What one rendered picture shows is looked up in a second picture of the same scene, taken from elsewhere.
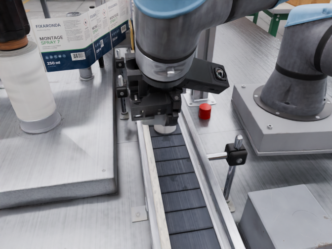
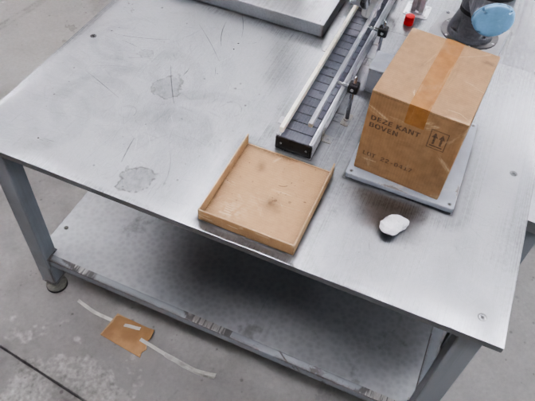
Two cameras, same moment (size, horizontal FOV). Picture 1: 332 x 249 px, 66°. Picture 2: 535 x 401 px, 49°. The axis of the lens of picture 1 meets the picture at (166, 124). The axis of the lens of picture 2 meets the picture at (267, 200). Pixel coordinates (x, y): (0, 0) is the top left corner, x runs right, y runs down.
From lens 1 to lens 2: 160 cm
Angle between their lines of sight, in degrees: 24
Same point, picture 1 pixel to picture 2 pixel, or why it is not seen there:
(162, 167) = (350, 31)
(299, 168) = not seen: hidden behind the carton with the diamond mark
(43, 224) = (281, 33)
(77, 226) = (295, 41)
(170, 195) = (345, 42)
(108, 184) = (319, 29)
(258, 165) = not seen: hidden behind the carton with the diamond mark
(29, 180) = (283, 9)
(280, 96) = (453, 23)
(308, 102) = (466, 33)
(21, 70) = not seen: outside the picture
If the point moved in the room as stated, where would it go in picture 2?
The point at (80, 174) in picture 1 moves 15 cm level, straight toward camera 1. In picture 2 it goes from (307, 17) to (305, 44)
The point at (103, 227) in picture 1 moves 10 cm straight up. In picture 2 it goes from (307, 46) to (310, 21)
